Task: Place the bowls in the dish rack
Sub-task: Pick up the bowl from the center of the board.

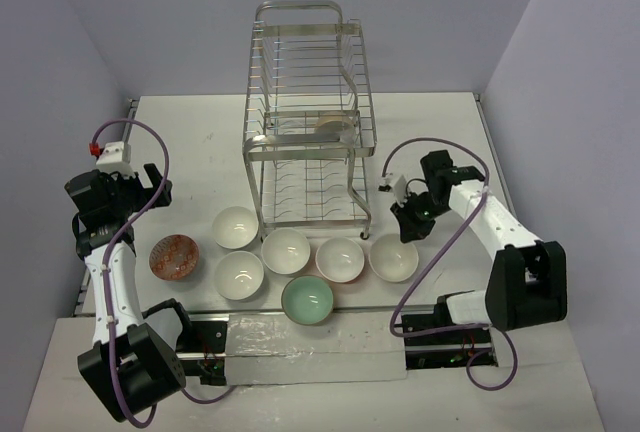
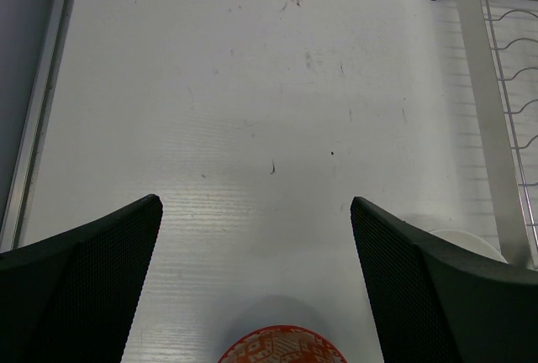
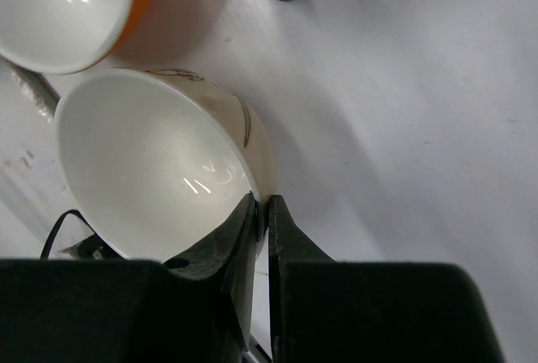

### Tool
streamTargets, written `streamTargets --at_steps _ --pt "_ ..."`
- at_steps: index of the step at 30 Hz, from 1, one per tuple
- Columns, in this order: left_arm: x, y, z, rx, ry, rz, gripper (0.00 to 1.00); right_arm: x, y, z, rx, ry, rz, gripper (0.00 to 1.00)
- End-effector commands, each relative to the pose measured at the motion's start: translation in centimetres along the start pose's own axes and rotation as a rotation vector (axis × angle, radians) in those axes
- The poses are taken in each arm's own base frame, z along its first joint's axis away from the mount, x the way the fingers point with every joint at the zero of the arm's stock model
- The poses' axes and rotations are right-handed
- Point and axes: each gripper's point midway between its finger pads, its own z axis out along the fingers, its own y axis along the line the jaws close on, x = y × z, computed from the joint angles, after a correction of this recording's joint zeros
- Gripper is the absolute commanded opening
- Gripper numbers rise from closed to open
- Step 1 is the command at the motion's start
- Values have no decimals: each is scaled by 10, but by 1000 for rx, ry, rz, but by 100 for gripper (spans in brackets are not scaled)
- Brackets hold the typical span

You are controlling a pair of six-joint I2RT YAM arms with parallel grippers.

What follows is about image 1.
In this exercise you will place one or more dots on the white bowl beige outside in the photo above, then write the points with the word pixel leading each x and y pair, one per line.
pixel 335 122

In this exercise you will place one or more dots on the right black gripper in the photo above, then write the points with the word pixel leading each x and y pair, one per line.
pixel 411 228

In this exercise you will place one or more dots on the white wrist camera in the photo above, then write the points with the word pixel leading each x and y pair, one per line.
pixel 113 158
pixel 395 184

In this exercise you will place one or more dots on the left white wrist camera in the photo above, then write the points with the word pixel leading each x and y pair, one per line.
pixel 113 158

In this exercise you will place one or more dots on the aluminium table edge rail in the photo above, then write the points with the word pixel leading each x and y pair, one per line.
pixel 106 245

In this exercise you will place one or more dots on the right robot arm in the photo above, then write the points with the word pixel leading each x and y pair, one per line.
pixel 527 284

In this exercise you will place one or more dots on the steel two-tier dish rack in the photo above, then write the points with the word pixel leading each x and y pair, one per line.
pixel 306 58

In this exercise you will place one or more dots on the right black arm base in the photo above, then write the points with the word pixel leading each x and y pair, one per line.
pixel 452 349

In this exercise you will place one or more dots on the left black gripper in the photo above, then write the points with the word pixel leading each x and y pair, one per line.
pixel 142 191

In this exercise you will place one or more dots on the red patterned bowl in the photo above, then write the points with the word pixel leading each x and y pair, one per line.
pixel 174 257

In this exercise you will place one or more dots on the white bowl pink rim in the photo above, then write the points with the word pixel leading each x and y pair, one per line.
pixel 340 260

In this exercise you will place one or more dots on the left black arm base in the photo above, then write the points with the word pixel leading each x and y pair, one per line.
pixel 201 350

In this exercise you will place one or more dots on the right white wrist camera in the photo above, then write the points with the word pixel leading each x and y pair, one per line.
pixel 395 184

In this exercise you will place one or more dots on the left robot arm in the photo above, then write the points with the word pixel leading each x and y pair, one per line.
pixel 132 364

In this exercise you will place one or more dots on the pale green bowl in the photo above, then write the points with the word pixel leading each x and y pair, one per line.
pixel 307 300

